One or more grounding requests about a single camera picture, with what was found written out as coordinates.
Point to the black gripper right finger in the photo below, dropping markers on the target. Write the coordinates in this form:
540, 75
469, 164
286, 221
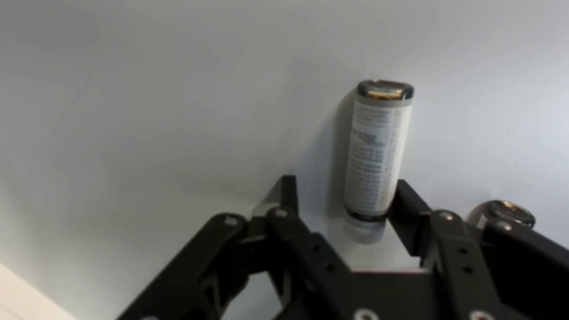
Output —
409, 217

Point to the white vial black cap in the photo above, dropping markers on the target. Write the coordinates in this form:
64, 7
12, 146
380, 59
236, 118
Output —
378, 125

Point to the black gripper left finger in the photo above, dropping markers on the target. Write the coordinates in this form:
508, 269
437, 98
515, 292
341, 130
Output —
281, 199

